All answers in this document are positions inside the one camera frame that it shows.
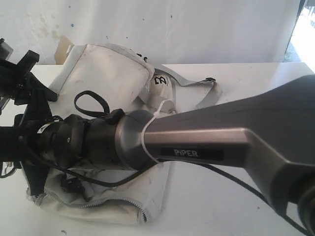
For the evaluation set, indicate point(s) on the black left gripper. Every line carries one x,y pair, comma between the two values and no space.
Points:
18,83

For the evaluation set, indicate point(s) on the white fabric backpack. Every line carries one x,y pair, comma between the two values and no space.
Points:
145,91

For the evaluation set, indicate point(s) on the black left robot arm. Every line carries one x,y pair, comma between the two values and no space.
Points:
25,125

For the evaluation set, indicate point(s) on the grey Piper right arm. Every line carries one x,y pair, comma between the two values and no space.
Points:
271,136

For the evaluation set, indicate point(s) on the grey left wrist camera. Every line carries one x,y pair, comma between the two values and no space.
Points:
5,50

